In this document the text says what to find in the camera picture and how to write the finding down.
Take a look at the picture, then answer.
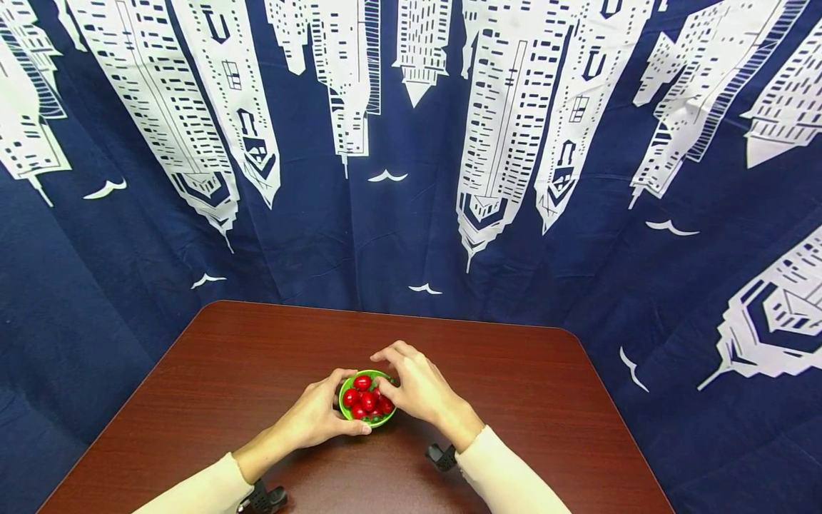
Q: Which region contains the person's right hand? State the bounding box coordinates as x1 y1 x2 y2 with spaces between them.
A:
370 341 485 453

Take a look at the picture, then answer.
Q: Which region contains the person's left hand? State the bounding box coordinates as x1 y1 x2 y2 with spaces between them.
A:
275 368 373 451

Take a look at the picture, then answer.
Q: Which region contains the green plastic bowl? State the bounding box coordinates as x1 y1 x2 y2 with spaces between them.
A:
338 369 398 430

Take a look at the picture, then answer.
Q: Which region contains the person's left forearm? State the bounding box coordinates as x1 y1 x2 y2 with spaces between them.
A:
133 423 302 514

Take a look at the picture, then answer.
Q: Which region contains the person's right forearm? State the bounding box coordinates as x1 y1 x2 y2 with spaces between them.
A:
443 415 572 514

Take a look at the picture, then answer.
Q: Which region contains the pile of red cherry tomatoes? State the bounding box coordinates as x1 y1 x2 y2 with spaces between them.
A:
342 374 396 421

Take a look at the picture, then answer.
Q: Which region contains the black wrist band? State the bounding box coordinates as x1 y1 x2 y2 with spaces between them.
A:
237 480 289 514
424 443 459 473

